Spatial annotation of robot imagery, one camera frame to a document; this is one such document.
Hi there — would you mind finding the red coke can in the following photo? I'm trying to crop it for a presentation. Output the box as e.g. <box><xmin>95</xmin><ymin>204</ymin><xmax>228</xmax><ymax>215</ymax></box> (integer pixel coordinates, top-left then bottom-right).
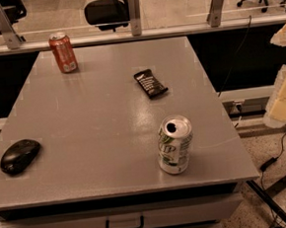
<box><xmin>48</xmin><ymin>33</ymin><xmax>78</xmax><ymax>74</ymax></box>

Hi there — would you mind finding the green white soda can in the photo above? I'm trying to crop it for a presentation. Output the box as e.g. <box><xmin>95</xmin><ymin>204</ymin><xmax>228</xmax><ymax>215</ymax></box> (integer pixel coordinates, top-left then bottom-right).
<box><xmin>158</xmin><ymin>114</ymin><xmax>193</xmax><ymax>175</ymax></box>

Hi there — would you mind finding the grey cabinet drawer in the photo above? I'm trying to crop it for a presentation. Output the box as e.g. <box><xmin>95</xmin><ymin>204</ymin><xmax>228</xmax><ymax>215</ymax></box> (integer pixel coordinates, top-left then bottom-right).
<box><xmin>0</xmin><ymin>192</ymin><xmax>243</xmax><ymax>228</ymax></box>

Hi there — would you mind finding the black snack bar wrapper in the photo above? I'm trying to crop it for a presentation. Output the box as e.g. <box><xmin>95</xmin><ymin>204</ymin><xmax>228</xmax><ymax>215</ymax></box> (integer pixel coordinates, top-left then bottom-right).
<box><xmin>133</xmin><ymin>69</ymin><xmax>168</xmax><ymax>100</ymax></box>

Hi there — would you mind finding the black office chair centre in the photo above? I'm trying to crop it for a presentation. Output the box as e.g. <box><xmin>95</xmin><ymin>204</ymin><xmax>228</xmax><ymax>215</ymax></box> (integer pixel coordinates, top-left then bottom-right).
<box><xmin>84</xmin><ymin>0</ymin><xmax>130</xmax><ymax>31</ymax></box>

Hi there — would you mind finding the black computer mouse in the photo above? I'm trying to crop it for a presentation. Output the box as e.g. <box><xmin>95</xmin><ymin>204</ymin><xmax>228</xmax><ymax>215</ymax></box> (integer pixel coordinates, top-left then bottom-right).
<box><xmin>0</xmin><ymin>139</ymin><xmax>40</xmax><ymax>176</ymax></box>

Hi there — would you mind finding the black power adapter cable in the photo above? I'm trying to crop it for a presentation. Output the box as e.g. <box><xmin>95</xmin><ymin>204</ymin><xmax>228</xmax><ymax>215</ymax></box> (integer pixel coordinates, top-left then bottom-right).
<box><xmin>255</xmin><ymin>130</ymin><xmax>286</xmax><ymax>190</ymax></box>

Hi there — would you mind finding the black hanging cable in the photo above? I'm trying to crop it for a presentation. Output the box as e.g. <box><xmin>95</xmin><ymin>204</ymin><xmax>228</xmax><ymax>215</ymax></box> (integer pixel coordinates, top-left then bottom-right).
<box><xmin>211</xmin><ymin>15</ymin><xmax>259</xmax><ymax>99</ymax></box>

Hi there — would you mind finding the right metal bracket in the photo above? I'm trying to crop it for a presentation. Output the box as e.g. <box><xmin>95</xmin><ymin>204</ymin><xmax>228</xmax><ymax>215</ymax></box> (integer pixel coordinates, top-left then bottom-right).
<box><xmin>207</xmin><ymin>0</ymin><xmax>224</xmax><ymax>28</ymax></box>

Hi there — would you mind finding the metal bracket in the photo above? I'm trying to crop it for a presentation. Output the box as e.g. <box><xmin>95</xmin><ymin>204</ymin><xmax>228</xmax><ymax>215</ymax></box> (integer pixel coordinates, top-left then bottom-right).
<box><xmin>128</xmin><ymin>0</ymin><xmax>142</xmax><ymax>37</ymax></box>
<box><xmin>207</xmin><ymin>0</ymin><xmax>224</xmax><ymax>28</ymax></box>
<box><xmin>0</xmin><ymin>5</ymin><xmax>24</xmax><ymax>50</ymax></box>

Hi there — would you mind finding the centre metal bracket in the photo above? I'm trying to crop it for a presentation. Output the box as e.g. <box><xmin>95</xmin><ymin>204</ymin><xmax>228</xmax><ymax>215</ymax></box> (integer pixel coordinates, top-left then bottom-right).
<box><xmin>128</xmin><ymin>0</ymin><xmax>142</xmax><ymax>37</ymax></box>

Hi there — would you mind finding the left metal bracket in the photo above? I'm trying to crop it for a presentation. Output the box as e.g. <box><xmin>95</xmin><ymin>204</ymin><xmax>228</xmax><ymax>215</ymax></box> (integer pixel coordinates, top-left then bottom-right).
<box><xmin>0</xmin><ymin>5</ymin><xmax>24</xmax><ymax>50</ymax></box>

